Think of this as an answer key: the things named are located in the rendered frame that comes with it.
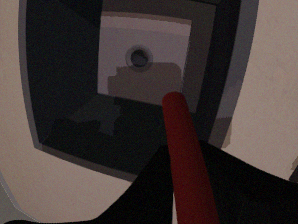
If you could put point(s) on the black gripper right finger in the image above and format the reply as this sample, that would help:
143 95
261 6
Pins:
247 195

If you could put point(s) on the dark red peg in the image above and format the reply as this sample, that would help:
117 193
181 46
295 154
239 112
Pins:
194 198

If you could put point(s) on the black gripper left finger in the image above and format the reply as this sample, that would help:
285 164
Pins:
149 200

